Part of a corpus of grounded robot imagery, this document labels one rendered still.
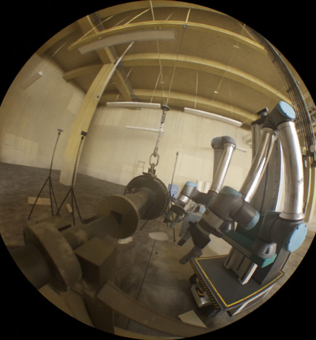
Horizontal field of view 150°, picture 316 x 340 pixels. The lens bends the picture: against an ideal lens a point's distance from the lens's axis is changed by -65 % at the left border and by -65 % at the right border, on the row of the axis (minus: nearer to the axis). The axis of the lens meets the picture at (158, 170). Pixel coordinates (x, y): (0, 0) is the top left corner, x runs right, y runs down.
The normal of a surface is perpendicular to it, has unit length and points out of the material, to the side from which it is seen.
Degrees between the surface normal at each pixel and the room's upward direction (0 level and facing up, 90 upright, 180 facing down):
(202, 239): 97
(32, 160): 90
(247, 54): 180
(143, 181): 69
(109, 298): 35
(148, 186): 90
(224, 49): 180
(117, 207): 90
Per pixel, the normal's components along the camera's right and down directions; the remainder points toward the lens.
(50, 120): 0.97, 0.19
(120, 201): -0.11, -0.08
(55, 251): 0.75, -0.66
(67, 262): 0.94, -0.32
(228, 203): -0.31, -0.15
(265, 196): -0.97, -0.21
